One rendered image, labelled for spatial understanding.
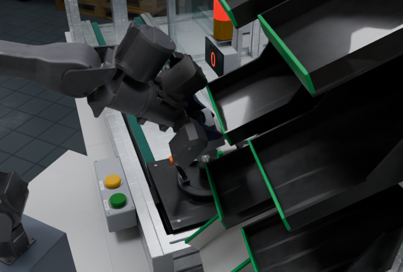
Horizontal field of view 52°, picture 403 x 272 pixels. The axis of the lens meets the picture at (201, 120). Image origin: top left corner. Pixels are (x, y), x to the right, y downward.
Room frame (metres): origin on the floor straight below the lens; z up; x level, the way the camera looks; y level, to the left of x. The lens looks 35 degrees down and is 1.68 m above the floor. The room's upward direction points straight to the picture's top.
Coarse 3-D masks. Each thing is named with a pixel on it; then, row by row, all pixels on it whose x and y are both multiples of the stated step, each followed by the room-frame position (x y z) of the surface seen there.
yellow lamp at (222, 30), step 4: (216, 20) 0.97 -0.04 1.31; (220, 20) 0.96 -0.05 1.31; (228, 20) 0.96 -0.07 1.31; (216, 24) 0.97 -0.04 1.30; (220, 24) 0.96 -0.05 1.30; (224, 24) 0.96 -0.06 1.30; (228, 24) 0.96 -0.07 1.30; (232, 24) 0.97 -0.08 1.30; (216, 28) 0.97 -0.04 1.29; (220, 28) 0.96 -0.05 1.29; (224, 28) 0.96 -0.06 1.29; (228, 28) 0.96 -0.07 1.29; (232, 28) 0.97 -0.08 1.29; (216, 32) 0.97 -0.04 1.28; (220, 32) 0.96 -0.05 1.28; (224, 32) 0.96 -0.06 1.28; (228, 32) 0.96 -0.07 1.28; (232, 32) 0.97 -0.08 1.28; (216, 36) 0.97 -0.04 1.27; (220, 36) 0.96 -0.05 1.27; (224, 36) 0.96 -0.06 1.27; (228, 36) 0.96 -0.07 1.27; (232, 36) 0.97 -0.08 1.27
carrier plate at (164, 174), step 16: (160, 160) 0.85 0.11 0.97; (160, 176) 0.78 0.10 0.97; (176, 176) 0.78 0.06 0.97; (160, 192) 0.73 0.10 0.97; (176, 192) 0.73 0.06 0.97; (176, 208) 0.67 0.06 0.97; (192, 208) 0.67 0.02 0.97; (208, 208) 0.67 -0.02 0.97; (176, 224) 0.63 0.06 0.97; (192, 224) 0.63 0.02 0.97
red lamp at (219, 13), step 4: (216, 0) 0.97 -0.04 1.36; (216, 4) 0.97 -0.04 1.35; (220, 4) 0.96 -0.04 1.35; (216, 8) 0.97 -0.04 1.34; (220, 8) 0.96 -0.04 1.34; (216, 12) 0.97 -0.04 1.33; (220, 12) 0.96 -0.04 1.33; (224, 12) 0.96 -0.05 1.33; (216, 16) 0.97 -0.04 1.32; (220, 16) 0.96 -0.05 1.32; (224, 16) 0.96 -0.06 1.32; (224, 20) 0.96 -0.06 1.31
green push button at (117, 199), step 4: (112, 196) 0.71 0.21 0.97; (116, 196) 0.71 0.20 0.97; (120, 196) 0.71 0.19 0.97; (124, 196) 0.71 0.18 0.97; (112, 200) 0.70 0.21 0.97; (116, 200) 0.70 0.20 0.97; (120, 200) 0.70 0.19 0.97; (124, 200) 0.70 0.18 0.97; (112, 204) 0.69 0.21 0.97; (116, 204) 0.69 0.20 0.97; (120, 204) 0.69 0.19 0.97; (124, 204) 0.69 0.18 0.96
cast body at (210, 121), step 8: (192, 112) 0.58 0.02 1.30; (200, 112) 0.57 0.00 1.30; (208, 112) 0.58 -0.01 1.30; (208, 120) 0.56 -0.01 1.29; (216, 120) 0.59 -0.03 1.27; (216, 128) 0.56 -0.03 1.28; (224, 136) 0.58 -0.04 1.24; (208, 144) 0.56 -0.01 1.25; (216, 144) 0.56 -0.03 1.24; (224, 144) 0.57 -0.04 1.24
